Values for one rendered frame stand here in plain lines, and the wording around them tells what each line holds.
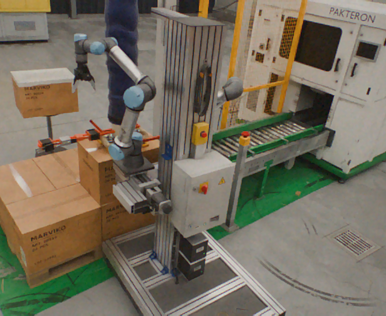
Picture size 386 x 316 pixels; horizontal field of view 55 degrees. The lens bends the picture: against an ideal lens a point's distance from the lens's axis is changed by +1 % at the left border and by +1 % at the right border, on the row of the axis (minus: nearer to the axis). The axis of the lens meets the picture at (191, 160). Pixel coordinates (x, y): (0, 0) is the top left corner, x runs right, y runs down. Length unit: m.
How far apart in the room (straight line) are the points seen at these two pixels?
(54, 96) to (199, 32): 2.62
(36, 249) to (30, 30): 7.83
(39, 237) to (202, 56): 1.76
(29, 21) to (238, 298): 8.66
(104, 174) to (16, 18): 7.63
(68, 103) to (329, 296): 3.28
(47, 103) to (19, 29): 5.94
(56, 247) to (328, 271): 2.32
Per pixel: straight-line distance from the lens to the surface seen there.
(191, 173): 2.18
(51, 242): 3.04
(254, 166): 3.88
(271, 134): 4.54
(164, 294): 2.84
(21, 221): 3.01
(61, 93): 4.41
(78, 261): 3.36
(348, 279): 3.67
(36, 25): 10.31
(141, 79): 2.30
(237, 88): 2.67
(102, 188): 2.97
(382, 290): 3.73
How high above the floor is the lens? 2.37
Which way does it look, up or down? 30 degrees down
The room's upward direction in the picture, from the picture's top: 6 degrees clockwise
